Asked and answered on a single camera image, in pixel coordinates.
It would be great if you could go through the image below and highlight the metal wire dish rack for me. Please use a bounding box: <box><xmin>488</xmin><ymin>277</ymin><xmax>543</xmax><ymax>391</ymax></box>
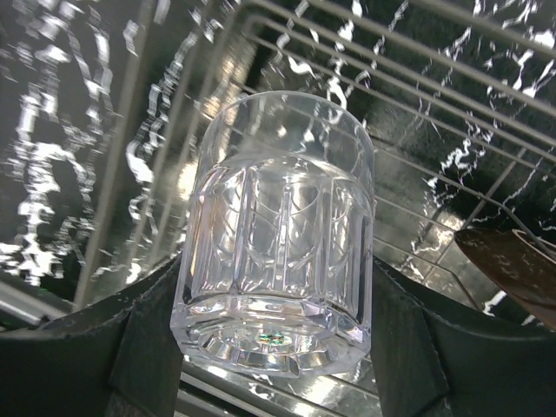
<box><xmin>75</xmin><ymin>1</ymin><xmax>555</xmax><ymax>416</ymax></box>

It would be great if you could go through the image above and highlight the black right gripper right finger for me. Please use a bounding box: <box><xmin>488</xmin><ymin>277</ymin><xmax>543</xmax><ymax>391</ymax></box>
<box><xmin>371</xmin><ymin>258</ymin><xmax>555</xmax><ymax>416</ymax></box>

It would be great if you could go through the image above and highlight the red floral plate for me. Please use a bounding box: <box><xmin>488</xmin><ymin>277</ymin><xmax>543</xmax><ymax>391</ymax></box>
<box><xmin>454</xmin><ymin>228</ymin><xmax>555</xmax><ymax>329</ymax></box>

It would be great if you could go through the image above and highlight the clear drinking glass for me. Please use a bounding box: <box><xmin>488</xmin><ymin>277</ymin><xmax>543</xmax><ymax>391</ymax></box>
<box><xmin>170</xmin><ymin>91</ymin><xmax>374</xmax><ymax>378</ymax></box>

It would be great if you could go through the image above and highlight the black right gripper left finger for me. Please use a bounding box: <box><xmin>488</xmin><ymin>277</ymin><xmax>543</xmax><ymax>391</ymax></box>
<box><xmin>1</xmin><ymin>259</ymin><xmax>183</xmax><ymax>416</ymax></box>

